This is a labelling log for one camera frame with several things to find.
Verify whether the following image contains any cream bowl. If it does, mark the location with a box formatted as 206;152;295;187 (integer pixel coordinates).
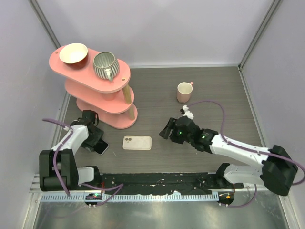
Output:
59;43;89;69

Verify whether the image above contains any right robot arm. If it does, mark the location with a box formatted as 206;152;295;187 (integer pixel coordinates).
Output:
159;116;298;196

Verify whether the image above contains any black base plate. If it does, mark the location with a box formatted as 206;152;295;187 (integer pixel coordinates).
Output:
89;172;244;196

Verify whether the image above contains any pink ceramic mug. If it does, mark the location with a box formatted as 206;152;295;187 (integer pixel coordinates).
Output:
176;82;193;104

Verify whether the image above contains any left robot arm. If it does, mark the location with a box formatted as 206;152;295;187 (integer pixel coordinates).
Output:
39;110;103;195

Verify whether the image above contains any white-edged black phone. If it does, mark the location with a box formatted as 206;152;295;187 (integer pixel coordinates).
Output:
93;139;109;155

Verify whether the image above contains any grey striped mug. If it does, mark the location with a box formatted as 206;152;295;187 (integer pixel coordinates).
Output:
93;52;120;82

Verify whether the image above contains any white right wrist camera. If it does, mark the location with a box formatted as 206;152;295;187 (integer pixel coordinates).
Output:
180;105;194;120

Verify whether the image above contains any beige phone case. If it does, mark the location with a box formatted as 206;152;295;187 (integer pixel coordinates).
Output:
122;136;152;150

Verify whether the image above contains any pink tiered wooden shelf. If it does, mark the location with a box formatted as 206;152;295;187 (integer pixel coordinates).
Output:
49;47;138;129

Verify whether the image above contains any white slotted cable duct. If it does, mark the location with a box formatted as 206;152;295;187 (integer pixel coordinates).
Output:
40;190;219;203

